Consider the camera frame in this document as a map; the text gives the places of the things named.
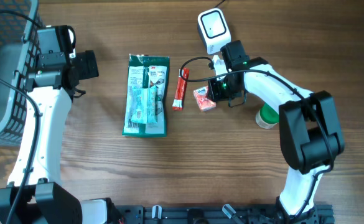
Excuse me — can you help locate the orange jar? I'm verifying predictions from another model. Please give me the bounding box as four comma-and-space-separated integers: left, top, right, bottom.
194, 86, 216, 112

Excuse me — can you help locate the green lidded jar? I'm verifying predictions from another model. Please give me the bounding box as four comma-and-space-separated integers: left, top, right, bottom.
255, 103, 279, 129

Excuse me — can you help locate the red stick sachet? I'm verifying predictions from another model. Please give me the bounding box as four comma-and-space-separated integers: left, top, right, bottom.
172, 77, 187, 110

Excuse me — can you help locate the teal snack packet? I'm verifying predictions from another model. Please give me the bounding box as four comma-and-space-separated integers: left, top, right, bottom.
131, 86, 157, 124

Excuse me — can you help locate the green 3M package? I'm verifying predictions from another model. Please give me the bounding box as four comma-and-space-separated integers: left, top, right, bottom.
122, 55, 170, 138

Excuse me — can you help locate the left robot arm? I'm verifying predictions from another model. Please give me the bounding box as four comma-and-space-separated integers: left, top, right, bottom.
0, 25, 99, 223

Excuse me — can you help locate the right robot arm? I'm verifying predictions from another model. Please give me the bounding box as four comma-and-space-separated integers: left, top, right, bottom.
208, 40, 345, 222

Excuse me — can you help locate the white barcode scanner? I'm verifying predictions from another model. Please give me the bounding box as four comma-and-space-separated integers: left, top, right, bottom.
197, 7, 231, 55

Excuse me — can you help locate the grey plastic mesh basket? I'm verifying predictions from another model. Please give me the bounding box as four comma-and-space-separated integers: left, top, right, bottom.
0, 0, 42, 146

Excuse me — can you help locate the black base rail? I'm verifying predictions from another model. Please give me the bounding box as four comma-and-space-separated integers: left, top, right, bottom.
106, 203, 335, 224

